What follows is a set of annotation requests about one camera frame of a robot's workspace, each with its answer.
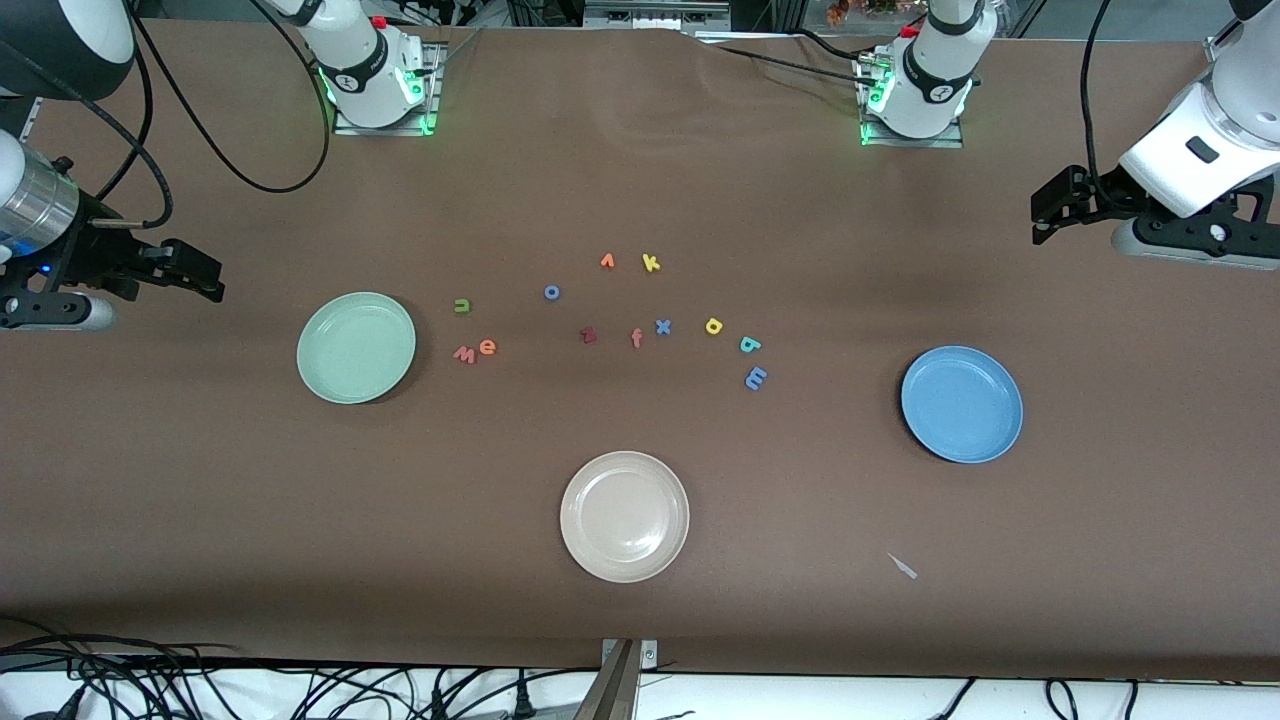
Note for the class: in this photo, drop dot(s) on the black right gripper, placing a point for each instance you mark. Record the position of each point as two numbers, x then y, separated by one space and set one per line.
92 252

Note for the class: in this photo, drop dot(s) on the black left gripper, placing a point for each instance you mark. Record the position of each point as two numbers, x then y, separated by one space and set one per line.
1103 193

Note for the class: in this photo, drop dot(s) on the pink foam letter w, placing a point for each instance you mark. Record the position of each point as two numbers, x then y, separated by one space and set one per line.
465 355

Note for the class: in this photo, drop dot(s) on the blue foam letter m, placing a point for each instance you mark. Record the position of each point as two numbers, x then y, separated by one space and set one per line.
757 378

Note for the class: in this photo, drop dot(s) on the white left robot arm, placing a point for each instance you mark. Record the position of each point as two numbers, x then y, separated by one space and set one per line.
935 70

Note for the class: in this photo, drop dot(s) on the mint green plate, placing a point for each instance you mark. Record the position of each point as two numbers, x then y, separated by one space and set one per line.
355 348

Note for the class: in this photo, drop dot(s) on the blue plate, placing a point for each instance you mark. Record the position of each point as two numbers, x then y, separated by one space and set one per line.
962 405

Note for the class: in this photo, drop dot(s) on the orange leafy decoration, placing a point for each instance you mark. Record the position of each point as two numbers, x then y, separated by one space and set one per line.
840 12

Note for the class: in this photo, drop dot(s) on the small white paper scrap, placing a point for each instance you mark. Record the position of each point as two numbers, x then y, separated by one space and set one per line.
903 566

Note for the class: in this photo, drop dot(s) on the brown table covering sheet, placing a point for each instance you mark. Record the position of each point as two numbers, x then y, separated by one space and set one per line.
640 200

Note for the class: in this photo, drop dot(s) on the grey power strip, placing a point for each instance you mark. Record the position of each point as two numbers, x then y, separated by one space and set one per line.
650 15

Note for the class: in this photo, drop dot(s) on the black power plug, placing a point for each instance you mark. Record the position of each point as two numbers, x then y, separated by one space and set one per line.
520 700
437 703

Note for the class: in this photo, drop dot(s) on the beige plate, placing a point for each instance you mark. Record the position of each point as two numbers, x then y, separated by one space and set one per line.
625 517

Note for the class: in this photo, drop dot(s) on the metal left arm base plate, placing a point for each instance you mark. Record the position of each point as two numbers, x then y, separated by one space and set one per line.
910 142

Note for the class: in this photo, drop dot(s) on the silver aluminium frame rail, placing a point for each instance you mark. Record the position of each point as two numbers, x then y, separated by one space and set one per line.
1214 48
32 118

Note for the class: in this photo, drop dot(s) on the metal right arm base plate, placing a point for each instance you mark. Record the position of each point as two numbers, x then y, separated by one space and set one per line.
385 128

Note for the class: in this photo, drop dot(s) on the grey metal post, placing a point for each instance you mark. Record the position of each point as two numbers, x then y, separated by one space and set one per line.
615 690

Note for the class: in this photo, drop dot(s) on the silver table edge bracket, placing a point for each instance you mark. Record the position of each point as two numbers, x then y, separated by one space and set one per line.
649 652

